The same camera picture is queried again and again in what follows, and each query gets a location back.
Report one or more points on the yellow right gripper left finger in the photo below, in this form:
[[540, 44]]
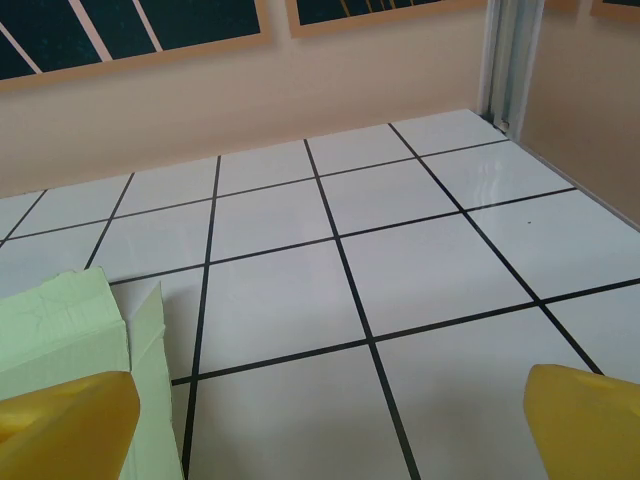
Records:
[[65, 430]]

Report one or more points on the light green paper box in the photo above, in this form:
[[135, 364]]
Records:
[[60, 320]]

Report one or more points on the dark floral wall panel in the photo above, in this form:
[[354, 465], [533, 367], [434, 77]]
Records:
[[350, 12], [125, 25]]

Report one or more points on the aluminium frame post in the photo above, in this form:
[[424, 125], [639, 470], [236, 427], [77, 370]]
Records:
[[505, 60]]

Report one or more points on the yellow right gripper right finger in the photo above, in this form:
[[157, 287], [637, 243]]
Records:
[[585, 430]]

